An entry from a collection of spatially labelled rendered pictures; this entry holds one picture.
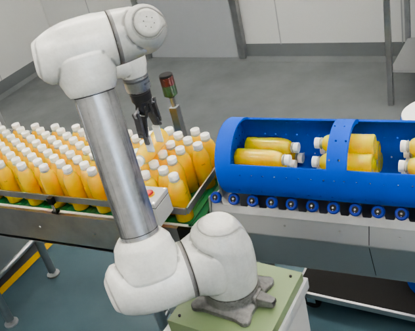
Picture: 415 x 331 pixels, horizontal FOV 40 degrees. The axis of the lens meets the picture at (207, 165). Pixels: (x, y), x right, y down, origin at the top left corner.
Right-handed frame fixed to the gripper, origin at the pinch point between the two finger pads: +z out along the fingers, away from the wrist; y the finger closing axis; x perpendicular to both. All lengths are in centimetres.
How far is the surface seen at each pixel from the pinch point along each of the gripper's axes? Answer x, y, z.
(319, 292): -41, 38, 108
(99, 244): 36, -10, 48
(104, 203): 26.4, -8.1, 26.1
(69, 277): 114, 32, 123
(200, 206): -9.7, 3.9, 32.7
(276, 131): -37.1, 26.1, 10.6
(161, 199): -8.1, -16.7, 13.9
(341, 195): -67, 0, 18
